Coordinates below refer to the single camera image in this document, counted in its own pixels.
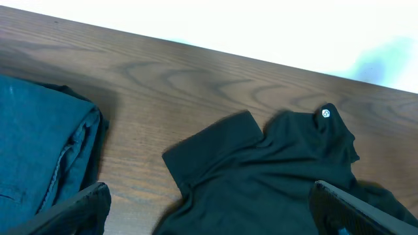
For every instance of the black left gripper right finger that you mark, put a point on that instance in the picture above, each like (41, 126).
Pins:
(336, 212)

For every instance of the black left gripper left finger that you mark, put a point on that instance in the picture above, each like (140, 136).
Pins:
(83, 214)

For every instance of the black t-shirt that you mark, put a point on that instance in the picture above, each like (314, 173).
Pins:
(236, 178)

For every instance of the folded dark blue jeans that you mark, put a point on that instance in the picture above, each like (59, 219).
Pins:
(51, 140)

